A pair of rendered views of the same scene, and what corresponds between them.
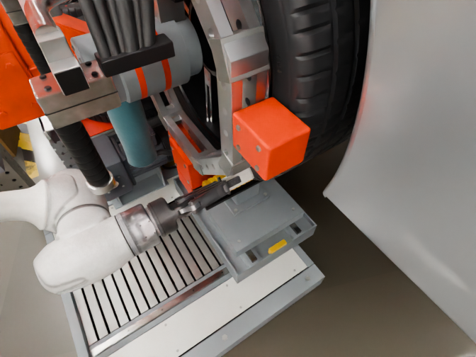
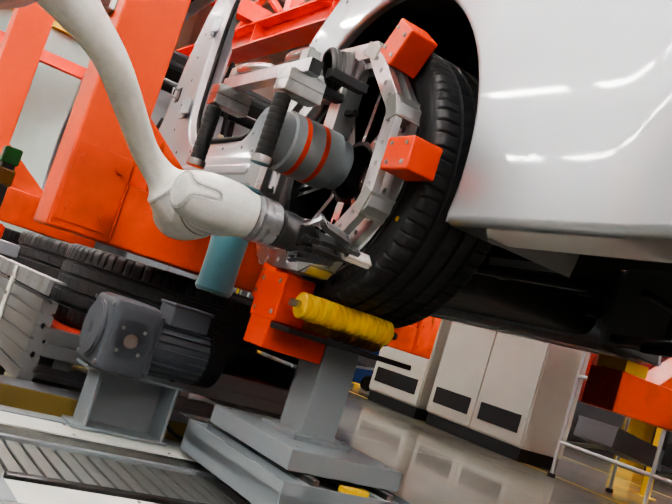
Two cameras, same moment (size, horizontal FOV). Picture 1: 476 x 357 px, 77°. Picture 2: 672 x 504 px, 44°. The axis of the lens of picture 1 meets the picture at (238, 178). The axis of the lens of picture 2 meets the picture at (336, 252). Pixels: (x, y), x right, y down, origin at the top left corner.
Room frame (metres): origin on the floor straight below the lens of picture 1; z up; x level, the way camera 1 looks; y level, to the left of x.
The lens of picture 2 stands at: (-1.28, 0.00, 0.46)
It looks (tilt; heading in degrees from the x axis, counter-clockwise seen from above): 6 degrees up; 1
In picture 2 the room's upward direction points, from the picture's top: 18 degrees clockwise
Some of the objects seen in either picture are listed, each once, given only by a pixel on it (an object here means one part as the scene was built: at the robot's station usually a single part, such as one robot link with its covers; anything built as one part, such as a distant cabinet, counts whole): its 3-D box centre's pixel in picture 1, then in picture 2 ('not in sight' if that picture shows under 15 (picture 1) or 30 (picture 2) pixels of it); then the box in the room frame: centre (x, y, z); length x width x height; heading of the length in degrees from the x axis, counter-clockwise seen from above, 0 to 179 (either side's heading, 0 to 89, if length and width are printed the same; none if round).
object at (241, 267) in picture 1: (241, 205); (292, 476); (0.68, -0.01, 0.13); 0.50 x 0.36 x 0.10; 33
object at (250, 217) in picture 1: (241, 176); (317, 397); (0.68, -0.01, 0.32); 0.40 x 0.30 x 0.28; 33
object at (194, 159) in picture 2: (40, 56); (205, 134); (0.60, 0.42, 0.83); 0.04 x 0.04 x 0.16
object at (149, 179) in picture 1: (144, 163); (162, 372); (0.80, 0.38, 0.26); 0.42 x 0.18 x 0.35; 123
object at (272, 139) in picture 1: (268, 138); (410, 158); (0.33, -0.05, 0.85); 0.09 x 0.08 x 0.07; 33
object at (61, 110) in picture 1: (77, 92); (300, 86); (0.33, 0.21, 0.93); 0.09 x 0.05 x 0.05; 123
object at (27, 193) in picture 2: not in sight; (48, 198); (2.61, 1.49, 0.69); 0.52 x 0.17 x 0.35; 123
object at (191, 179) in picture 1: (205, 161); (292, 316); (0.61, 0.10, 0.48); 0.16 x 0.12 x 0.17; 123
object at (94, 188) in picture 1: (84, 154); (272, 126); (0.32, 0.24, 0.83); 0.04 x 0.04 x 0.16
